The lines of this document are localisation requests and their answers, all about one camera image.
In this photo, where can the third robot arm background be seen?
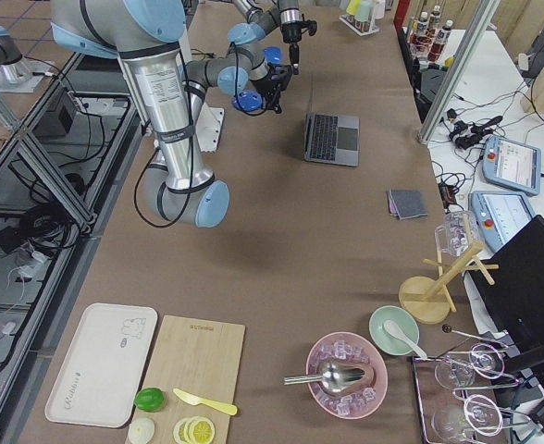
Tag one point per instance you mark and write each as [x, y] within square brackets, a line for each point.
[16, 72]

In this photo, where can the black monitor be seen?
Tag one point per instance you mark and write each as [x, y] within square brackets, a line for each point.
[515, 301]

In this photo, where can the lower wine glass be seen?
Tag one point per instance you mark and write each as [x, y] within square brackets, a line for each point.
[476, 418]

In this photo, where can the yellow plastic knife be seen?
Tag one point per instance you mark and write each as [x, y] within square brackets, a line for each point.
[195, 400]

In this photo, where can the lower teach pendant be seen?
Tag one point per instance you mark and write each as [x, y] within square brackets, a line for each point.
[500, 215]

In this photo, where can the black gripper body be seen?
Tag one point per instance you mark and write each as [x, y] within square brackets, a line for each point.
[291, 31]
[269, 82]

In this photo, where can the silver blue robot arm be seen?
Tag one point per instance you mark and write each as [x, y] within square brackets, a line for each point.
[258, 23]
[169, 90]

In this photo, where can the upper teach pendant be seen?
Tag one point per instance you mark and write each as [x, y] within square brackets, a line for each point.
[512, 165]

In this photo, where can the wooden cutting board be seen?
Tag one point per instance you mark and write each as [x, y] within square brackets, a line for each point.
[198, 356]

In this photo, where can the lemon slices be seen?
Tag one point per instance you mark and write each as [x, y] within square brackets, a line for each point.
[194, 430]

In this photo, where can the aluminium frame post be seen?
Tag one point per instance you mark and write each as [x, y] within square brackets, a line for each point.
[465, 50]

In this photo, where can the white plastic tray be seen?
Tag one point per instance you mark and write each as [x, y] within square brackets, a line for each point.
[103, 367]

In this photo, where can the white ceramic spoon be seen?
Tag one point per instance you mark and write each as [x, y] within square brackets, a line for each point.
[396, 332]

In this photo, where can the grey folded cloth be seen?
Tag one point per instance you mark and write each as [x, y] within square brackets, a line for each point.
[406, 204]

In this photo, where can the pink bowl with ice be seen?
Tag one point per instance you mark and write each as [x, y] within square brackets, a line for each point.
[355, 350]

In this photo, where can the grey laptop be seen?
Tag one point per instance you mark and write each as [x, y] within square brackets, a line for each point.
[330, 138]

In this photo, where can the teach pendant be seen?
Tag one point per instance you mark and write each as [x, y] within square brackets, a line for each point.
[500, 215]
[512, 165]

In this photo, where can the metal ice scoop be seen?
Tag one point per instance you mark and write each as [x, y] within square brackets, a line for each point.
[334, 378]

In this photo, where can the white onion half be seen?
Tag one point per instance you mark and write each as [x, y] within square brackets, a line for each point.
[141, 431]

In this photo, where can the wooden cup tree stand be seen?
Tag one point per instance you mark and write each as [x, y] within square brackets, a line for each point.
[427, 300]

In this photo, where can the clear glass mug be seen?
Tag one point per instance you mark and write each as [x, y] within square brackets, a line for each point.
[458, 230]

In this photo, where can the bottles on side table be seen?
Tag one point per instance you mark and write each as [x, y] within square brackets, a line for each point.
[429, 36]

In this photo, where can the cup rack with cups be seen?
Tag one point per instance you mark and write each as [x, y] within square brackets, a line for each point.
[361, 16]

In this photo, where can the wine glass rack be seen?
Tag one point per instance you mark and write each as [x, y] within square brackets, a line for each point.
[503, 391]

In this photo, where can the green lime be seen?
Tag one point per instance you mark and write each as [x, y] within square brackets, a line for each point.
[149, 399]

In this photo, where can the blue desk lamp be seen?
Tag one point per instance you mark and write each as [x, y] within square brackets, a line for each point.
[250, 102]

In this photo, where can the upper wine glass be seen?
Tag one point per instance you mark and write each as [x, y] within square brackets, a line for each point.
[459, 369]

